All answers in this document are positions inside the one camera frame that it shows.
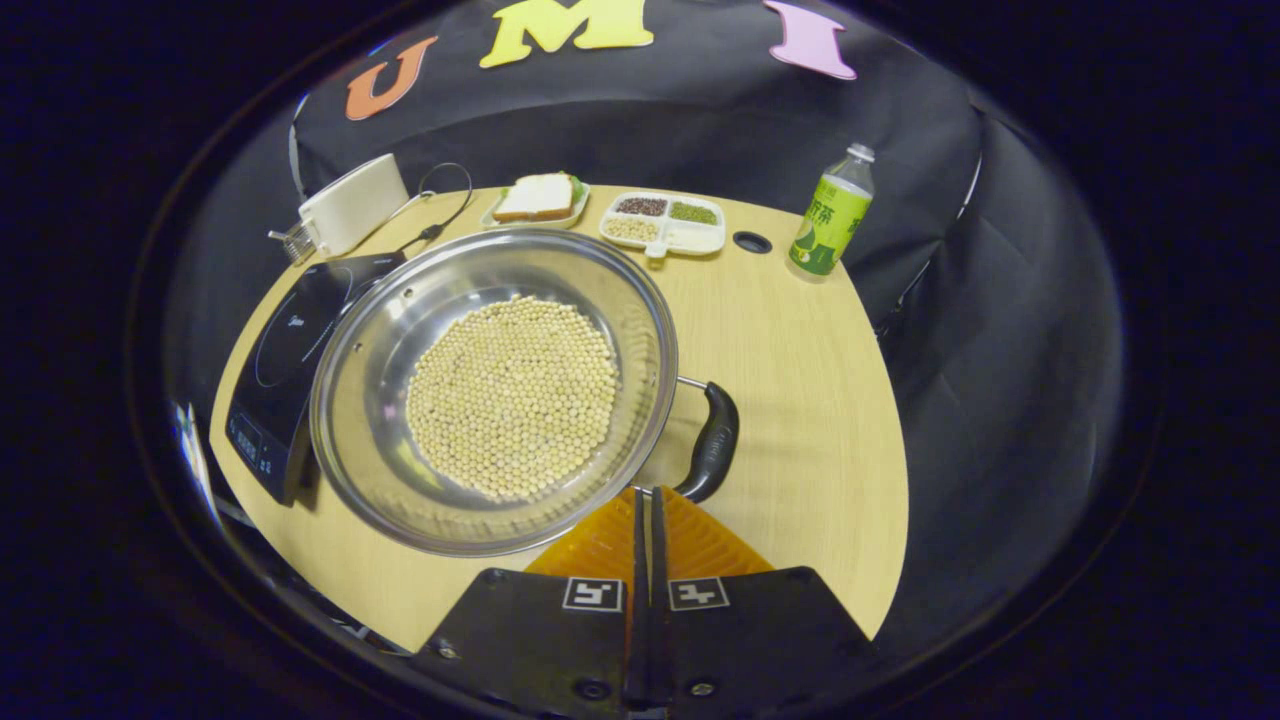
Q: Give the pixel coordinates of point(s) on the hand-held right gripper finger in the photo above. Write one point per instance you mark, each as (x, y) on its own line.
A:
(638, 600)
(658, 600)

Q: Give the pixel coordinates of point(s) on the black induction cooktop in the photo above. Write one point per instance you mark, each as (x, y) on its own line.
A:
(270, 400)

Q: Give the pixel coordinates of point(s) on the large soybean pile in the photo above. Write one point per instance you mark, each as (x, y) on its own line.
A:
(510, 400)

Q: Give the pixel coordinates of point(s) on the white divided tray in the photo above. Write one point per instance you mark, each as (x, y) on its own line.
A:
(700, 241)

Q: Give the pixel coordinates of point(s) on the small pale bean pile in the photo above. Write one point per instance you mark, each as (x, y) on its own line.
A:
(631, 229)

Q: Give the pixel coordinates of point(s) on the pile of green beans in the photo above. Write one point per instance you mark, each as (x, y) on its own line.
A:
(693, 213)

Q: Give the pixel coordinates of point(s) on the pile of red beans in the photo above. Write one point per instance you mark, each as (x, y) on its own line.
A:
(641, 206)

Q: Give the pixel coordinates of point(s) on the green drink bottle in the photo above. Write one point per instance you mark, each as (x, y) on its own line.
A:
(825, 225)

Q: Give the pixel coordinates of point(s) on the sandwich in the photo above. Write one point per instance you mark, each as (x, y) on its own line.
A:
(535, 197)

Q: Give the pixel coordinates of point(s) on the white toaster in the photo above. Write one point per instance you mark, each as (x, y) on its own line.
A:
(355, 205)

